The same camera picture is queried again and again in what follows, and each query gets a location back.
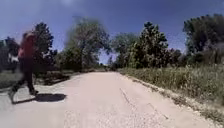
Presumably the row of trees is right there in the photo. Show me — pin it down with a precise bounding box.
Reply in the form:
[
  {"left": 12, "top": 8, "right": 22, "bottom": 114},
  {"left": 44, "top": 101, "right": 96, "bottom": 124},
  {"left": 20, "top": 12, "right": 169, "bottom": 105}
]
[{"left": 0, "top": 13, "right": 224, "bottom": 75}]

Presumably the pale dirt path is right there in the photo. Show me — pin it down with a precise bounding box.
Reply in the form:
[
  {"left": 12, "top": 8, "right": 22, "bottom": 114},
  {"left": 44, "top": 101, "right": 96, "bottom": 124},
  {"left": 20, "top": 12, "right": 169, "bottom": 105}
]
[{"left": 0, "top": 71, "right": 221, "bottom": 128}]

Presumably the person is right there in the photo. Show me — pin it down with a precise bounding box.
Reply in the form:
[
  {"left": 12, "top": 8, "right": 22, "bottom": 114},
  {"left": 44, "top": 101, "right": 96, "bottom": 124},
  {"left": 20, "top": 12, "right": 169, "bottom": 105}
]
[{"left": 7, "top": 31, "right": 40, "bottom": 103}]

